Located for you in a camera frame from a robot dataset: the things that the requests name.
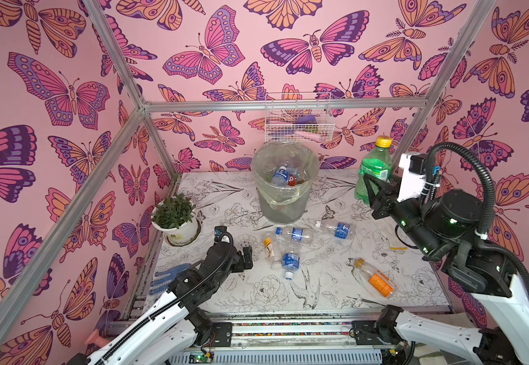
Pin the orange label bottle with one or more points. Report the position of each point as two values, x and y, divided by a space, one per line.
367 274

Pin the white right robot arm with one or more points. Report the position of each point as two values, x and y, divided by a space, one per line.
454 230

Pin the yellow label small bottle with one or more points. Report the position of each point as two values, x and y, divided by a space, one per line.
272 251

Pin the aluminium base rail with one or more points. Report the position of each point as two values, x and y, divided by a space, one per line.
295 340

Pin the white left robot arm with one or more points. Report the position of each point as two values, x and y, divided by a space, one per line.
175 321

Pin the blue cap bottle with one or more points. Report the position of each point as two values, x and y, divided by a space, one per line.
291 258

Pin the green plastic bottle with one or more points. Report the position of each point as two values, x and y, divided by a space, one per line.
377 163

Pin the potted green plant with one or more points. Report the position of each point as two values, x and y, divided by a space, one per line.
175 218

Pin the small blue label bottle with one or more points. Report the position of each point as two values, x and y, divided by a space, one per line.
279 178

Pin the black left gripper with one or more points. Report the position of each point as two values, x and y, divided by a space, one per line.
239 266

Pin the blue dotted work glove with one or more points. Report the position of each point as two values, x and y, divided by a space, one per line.
164 278

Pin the white wire wall basket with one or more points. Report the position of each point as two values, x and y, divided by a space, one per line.
299 120

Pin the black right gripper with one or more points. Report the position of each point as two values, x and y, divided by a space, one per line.
387 203

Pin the pink watering can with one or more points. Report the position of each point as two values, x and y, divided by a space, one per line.
95 340

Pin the small red can bottle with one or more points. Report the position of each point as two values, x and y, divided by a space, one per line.
291 180

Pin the grey mesh waste bin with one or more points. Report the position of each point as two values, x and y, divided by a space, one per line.
284 205

